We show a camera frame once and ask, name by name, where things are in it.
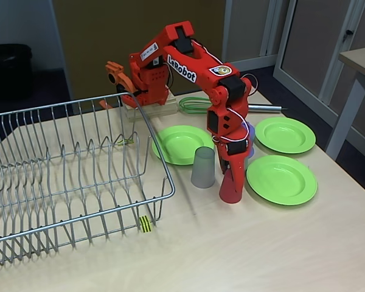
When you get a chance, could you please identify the red plastic cup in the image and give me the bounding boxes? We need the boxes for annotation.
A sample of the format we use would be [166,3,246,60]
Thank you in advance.
[218,169,243,204]

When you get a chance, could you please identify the purple plastic mug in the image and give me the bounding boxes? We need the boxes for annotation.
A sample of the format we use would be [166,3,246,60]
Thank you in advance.
[246,121,257,159]

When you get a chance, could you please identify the grey translucent plastic cup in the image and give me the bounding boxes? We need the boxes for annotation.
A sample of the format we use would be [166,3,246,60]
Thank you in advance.
[190,146,216,189]

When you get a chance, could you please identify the green whisk metal handle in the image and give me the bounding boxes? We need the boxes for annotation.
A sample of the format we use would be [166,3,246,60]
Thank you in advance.
[178,96,288,115]

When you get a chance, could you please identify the green plastic plate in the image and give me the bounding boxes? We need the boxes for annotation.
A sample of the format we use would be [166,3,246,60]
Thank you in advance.
[246,155,319,207]
[151,125,215,167]
[254,117,317,155]

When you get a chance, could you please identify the wooden base block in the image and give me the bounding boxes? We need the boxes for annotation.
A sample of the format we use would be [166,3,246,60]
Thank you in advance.
[123,92,179,122]

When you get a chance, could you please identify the yellow black striped tape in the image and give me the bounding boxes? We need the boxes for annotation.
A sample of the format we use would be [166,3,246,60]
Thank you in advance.
[139,215,153,234]

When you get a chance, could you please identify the orange table clamp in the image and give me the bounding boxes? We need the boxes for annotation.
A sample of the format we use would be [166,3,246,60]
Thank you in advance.
[98,61,141,110]

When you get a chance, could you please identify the beige side table grey leg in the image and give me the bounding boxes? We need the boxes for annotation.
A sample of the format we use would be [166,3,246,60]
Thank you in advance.
[325,45,365,161]

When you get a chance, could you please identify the brown partition board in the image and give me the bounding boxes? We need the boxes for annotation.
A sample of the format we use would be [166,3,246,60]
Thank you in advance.
[52,0,226,101]

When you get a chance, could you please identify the black trash bin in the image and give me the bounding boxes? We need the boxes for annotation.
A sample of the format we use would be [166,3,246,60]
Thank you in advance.
[0,44,33,101]

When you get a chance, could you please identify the grey cabinet door white frame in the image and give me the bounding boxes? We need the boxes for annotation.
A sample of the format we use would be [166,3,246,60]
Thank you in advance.
[273,0,365,144]
[221,0,290,75]

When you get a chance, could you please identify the metal wire dish rack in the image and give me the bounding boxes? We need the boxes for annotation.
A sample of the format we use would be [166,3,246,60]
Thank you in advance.
[0,92,176,269]

